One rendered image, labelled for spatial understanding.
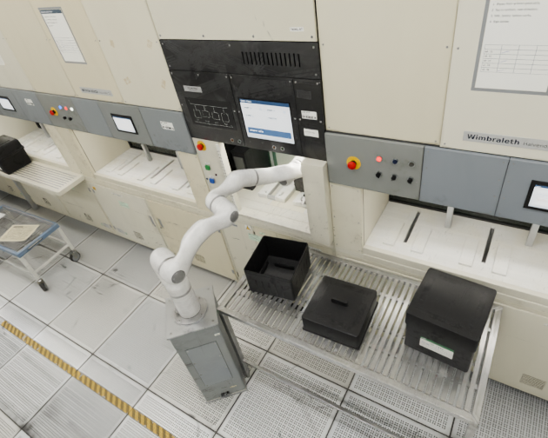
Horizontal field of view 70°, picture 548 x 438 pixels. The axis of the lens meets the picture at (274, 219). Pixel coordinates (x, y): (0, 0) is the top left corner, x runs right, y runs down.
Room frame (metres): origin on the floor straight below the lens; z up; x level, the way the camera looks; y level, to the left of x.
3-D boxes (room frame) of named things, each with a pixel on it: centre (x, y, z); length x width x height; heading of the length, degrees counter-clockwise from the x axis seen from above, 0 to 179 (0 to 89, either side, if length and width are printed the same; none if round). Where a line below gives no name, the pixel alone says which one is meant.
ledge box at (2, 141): (3.54, 2.35, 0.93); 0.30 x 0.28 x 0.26; 48
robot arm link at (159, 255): (1.41, 0.57, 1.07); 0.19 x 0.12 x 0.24; 32
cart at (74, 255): (3.04, 2.39, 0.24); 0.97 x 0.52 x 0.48; 54
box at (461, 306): (0.94, -0.66, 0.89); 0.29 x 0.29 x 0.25; 47
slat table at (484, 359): (1.19, -0.29, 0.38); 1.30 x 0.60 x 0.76; 51
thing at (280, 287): (1.49, 0.03, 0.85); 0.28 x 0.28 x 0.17; 60
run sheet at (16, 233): (2.91, 2.26, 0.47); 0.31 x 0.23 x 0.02; 73
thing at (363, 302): (1.15, -0.23, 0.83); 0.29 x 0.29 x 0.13; 53
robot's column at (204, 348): (1.39, 0.55, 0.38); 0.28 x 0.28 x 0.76; 6
